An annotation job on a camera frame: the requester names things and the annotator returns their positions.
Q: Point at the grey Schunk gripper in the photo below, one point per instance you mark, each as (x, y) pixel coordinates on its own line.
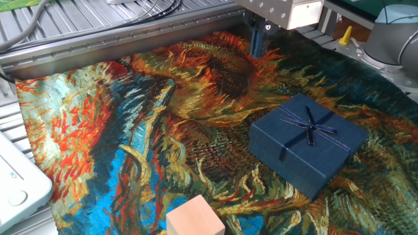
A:
(281, 11)

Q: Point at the light wooden block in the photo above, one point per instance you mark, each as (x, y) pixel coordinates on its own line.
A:
(194, 218)

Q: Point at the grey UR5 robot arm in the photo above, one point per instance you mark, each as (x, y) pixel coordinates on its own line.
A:
(388, 39)

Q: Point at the yellow plastic piece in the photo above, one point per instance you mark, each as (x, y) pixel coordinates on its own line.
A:
(346, 37)

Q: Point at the blue gift box with ribbon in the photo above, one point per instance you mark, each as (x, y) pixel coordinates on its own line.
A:
(303, 156)

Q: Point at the sunflower painting cloth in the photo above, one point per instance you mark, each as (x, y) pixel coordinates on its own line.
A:
(163, 130)

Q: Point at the white plastic device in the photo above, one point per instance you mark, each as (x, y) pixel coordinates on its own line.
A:
(19, 182)

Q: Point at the aluminium table rail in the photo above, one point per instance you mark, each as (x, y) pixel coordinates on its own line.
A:
(114, 42)

